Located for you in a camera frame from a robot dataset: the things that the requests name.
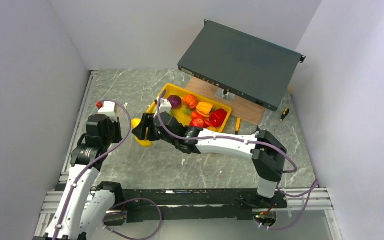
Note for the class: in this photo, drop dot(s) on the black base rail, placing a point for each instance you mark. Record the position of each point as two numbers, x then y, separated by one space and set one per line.
139 205

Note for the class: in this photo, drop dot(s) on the yellow lemon toy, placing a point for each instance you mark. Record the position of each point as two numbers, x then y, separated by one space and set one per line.
144 143

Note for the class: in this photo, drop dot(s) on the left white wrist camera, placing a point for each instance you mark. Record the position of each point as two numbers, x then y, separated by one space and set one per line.
108 108

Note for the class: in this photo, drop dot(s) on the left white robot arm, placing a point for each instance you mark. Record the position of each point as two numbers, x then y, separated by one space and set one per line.
74 219

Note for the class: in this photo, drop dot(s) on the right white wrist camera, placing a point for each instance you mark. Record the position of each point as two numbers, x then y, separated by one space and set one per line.
165 106

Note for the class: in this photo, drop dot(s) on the black yellow screwdriver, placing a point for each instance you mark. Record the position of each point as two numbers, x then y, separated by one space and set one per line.
284 114

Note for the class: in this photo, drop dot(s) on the aluminium frame rail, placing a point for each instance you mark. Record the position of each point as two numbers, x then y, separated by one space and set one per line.
136 87

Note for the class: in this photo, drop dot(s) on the purple onion toy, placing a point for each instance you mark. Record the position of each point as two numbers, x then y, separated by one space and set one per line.
175 101

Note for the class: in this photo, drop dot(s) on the orange mango toy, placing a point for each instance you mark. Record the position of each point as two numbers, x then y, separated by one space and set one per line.
213 129

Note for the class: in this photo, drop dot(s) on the clear zip top bag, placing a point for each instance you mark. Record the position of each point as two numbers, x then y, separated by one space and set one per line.
125 126

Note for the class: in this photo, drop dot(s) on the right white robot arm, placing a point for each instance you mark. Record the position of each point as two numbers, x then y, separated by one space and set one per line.
267 154

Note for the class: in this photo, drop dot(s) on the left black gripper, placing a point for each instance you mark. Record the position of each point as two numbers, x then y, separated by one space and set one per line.
116 126

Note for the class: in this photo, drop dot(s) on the yellow bell pepper toy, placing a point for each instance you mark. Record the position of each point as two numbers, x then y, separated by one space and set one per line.
204 108

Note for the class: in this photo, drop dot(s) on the orange pumpkin toy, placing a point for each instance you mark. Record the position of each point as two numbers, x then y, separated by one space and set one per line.
190 101

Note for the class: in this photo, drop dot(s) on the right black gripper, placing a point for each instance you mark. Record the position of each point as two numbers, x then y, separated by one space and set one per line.
140 131

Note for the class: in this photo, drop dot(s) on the yellow plastic tray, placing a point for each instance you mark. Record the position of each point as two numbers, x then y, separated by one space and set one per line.
180 113

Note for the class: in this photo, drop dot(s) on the orange handled tool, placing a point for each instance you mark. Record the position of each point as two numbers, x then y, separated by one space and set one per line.
237 125

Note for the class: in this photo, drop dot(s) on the red bell pepper toy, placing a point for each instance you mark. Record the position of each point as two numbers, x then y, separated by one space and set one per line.
218 117

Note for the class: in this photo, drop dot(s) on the dark grey rack device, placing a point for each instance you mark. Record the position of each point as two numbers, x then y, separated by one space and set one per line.
247 66

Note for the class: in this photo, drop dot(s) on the red apple toy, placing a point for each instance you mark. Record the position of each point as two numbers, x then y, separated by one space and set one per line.
198 122

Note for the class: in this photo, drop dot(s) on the orange carrot toy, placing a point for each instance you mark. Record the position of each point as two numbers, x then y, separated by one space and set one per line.
196 115

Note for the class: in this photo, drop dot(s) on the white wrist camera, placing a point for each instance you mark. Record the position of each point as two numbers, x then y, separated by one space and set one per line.
165 106
108 108

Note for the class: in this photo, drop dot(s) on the brown wooden board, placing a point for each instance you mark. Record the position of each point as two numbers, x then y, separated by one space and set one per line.
241 108

